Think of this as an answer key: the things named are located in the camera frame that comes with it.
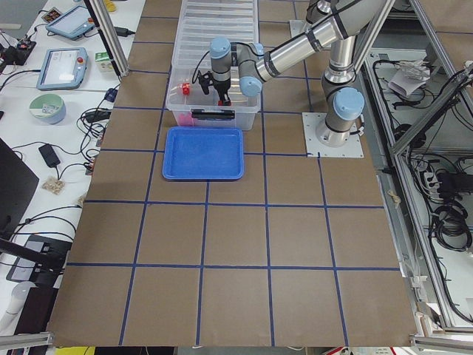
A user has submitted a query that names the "black power adapter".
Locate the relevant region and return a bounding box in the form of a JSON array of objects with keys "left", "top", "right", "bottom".
[{"left": 38, "top": 143, "right": 61, "bottom": 168}]

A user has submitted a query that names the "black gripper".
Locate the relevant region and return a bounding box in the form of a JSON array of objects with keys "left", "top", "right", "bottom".
[{"left": 212, "top": 69, "right": 231, "bottom": 101}]

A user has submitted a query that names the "teach pendant near carton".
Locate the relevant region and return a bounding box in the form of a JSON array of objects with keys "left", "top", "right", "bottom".
[{"left": 36, "top": 47, "right": 88, "bottom": 91}]

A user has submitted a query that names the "clear plastic box lid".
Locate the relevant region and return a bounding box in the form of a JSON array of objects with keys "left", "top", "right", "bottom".
[{"left": 171, "top": 0, "right": 259, "bottom": 70}]

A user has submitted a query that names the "green white carton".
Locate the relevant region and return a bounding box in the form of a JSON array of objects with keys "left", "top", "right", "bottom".
[{"left": 94, "top": 52, "right": 115, "bottom": 72}]

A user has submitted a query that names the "aluminium frame post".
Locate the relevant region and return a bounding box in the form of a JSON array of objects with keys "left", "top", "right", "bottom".
[{"left": 84, "top": 0, "right": 129, "bottom": 78}]

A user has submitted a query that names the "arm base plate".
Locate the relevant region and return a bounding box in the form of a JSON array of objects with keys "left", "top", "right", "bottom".
[{"left": 302, "top": 112, "right": 364, "bottom": 158}]

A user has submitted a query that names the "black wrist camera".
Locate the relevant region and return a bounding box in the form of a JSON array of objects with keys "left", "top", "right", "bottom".
[{"left": 197, "top": 70, "right": 214, "bottom": 95}]

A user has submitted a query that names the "clear plastic storage box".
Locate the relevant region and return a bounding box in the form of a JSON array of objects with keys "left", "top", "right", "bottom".
[{"left": 166, "top": 67, "right": 261, "bottom": 130}]

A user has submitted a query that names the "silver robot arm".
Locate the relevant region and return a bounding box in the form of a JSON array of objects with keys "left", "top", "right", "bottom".
[{"left": 196, "top": 0, "right": 393, "bottom": 148}]

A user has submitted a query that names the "blue plastic tray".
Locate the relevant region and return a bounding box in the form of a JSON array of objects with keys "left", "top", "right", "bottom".
[{"left": 162, "top": 126, "right": 245, "bottom": 180}]

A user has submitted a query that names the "green blue bowl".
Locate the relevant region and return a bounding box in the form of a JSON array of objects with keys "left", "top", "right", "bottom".
[{"left": 29, "top": 94, "right": 67, "bottom": 124}]

